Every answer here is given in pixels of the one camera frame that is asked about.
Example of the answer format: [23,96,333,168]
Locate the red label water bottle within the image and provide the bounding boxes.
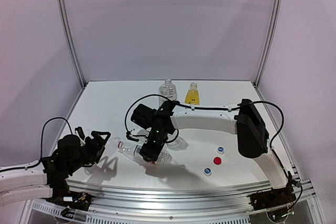
[117,141,173,165]

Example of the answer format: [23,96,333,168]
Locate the clear plastic bottle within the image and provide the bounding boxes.
[165,130,188,151]

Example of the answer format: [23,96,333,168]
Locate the blue white bottle cap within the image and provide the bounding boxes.
[203,167,212,176]
[217,146,225,155]

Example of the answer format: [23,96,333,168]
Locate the fruit tea bottle white label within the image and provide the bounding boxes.
[159,79,177,101]

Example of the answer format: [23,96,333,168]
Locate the yellow drink bottle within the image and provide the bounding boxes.
[184,82,200,105]

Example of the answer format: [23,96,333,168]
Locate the red bottle cap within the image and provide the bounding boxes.
[213,157,222,165]

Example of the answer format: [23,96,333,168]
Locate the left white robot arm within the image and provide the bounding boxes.
[1,131,111,210]

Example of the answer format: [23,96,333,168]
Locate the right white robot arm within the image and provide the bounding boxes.
[130,99,290,189]

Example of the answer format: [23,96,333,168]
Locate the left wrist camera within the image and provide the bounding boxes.
[75,126,86,146]

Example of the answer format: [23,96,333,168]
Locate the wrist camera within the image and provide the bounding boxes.
[75,126,86,146]
[126,130,148,143]

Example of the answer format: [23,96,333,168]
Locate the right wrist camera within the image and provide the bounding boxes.
[126,130,148,143]

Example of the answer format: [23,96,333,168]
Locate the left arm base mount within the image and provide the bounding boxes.
[45,182,94,218]

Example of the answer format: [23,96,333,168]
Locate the front aluminium rail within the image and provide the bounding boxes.
[26,179,316,224]

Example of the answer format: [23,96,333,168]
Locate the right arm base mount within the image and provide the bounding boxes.
[250,179,303,223]

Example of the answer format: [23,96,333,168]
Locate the left aluminium frame post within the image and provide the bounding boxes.
[57,0,87,89]

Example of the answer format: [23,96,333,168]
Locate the aluminium frame post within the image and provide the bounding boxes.
[57,0,87,89]
[254,0,281,88]

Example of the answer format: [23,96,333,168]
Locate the right aluminium frame post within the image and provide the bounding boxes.
[254,0,281,88]

